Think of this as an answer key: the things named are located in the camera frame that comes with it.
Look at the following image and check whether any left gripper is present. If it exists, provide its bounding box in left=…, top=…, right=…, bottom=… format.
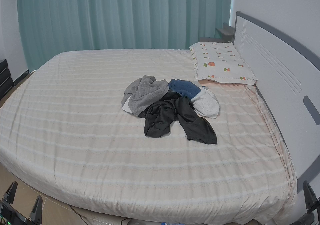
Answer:
left=0, top=181, right=43, bottom=225

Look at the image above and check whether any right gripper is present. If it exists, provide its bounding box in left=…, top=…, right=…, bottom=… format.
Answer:
left=297, top=180, right=320, bottom=225

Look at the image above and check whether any black T-shirt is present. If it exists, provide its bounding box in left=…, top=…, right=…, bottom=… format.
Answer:
left=143, top=92, right=218, bottom=145

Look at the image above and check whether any bed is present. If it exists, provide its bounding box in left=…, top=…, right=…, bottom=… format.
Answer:
left=0, top=11, right=320, bottom=225

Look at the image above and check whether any pile of clothes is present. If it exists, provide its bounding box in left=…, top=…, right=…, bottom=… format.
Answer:
left=122, top=75, right=220, bottom=119

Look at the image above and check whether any white printed pillow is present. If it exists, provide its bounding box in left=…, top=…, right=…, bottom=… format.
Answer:
left=189, top=41, right=258, bottom=86

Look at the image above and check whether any grey bedside table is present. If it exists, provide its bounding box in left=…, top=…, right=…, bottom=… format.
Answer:
left=199, top=23, right=234, bottom=43

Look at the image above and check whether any blue-green curtain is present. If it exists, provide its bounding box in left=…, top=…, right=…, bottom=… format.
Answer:
left=17, top=0, right=232, bottom=70

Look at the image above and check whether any black cable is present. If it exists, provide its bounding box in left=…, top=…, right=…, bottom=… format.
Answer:
left=69, top=204, right=88, bottom=219

